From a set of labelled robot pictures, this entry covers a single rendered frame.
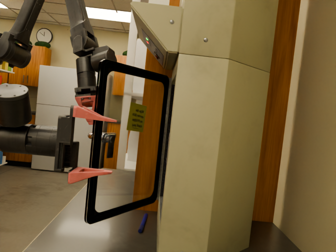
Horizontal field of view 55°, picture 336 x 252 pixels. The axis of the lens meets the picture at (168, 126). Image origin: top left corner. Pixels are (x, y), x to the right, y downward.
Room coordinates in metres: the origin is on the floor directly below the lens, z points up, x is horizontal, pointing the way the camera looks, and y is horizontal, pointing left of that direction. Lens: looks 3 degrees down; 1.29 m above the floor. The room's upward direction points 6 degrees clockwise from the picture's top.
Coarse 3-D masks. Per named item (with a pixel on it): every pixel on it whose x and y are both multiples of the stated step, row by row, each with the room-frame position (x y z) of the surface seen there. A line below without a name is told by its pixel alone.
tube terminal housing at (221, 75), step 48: (192, 0) 0.71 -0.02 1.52; (240, 0) 0.73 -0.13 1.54; (192, 48) 0.71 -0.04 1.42; (240, 48) 0.74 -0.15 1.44; (192, 96) 0.71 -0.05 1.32; (240, 96) 0.76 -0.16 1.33; (192, 144) 0.71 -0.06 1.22; (240, 144) 0.78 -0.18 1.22; (192, 192) 0.71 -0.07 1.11; (240, 192) 0.80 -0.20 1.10; (192, 240) 0.71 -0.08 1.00; (240, 240) 0.82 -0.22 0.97
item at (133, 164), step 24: (120, 72) 0.82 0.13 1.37; (96, 96) 0.76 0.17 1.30; (120, 96) 0.83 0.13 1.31; (144, 96) 0.91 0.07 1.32; (120, 120) 0.83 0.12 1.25; (144, 120) 0.92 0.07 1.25; (120, 144) 0.84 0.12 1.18; (144, 144) 0.93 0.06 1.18; (120, 168) 0.85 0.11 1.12; (144, 168) 0.95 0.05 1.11; (96, 192) 0.78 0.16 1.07; (120, 192) 0.86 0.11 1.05; (144, 192) 0.96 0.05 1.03
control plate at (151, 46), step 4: (144, 32) 0.81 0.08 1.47; (144, 36) 0.86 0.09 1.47; (144, 40) 0.93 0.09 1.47; (148, 40) 0.85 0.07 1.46; (148, 44) 0.91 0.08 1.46; (152, 44) 0.83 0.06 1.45; (148, 48) 0.99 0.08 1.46; (152, 48) 0.90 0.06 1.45; (156, 48) 0.82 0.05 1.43; (152, 52) 0.97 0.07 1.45; (160, 52) 0.81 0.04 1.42; (160, 56) 0.87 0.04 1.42; (160, 60) 0.93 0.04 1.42
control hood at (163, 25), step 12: (132, 12) 0.75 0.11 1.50; (144, 12) 0.71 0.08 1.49; (156, 12) 0.71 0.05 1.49; (168, 12) 0.71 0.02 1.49; (180, 12) 0.71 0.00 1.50; (144, 24) 0.72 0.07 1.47; (156, 24) 0.71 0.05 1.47; (168, 24) 0.71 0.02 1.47; (180, 24) 0.71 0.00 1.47; (156, 36) 0.71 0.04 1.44; (168, 36) 0.71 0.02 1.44; (168, 48) 0.71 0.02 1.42; (168, 60) 0.83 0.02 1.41
